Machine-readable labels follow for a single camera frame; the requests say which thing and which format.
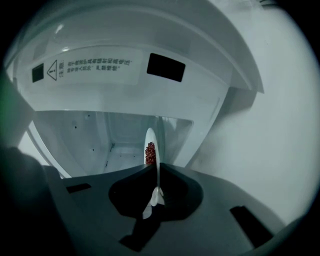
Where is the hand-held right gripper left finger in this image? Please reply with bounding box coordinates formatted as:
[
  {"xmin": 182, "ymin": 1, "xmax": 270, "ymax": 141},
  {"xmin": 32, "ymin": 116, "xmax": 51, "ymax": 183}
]
[{"xmin": 42, "ymin": 163, "xmax": 160, "ymax": 256}]

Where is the white round plate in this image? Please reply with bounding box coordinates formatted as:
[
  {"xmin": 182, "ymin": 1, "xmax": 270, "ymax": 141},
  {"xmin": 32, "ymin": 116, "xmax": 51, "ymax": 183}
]
[{"xmin": 144, "ymin": 127, "xmax": 166, "ymax": 221}]

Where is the white microwave oven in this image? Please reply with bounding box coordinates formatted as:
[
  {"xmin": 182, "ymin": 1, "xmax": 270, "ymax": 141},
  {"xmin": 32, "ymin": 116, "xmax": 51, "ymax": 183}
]
[{"xmin": 4, "ymin": 0, "xmax": 266, "ymax": 181}]

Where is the pile of red berries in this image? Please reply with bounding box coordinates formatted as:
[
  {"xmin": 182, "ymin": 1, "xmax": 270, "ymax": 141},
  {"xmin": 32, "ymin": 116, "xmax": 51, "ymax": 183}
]
[{"xmin": 144, "ymin": 141, "xmax": 157, "ymax": 166}]

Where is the white table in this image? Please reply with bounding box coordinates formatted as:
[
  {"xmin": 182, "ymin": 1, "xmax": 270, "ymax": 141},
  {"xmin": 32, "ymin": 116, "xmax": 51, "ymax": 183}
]
[{"xmin": 186, "ymin": 14, "xmax": 318, "ymax": 227}]

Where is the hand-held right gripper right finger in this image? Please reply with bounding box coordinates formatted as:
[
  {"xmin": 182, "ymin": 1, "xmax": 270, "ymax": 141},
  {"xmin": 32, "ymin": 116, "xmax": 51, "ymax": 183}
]
[{"xmin": 149, "ymin": 162, "xmax": 286, "ymax": 256}]

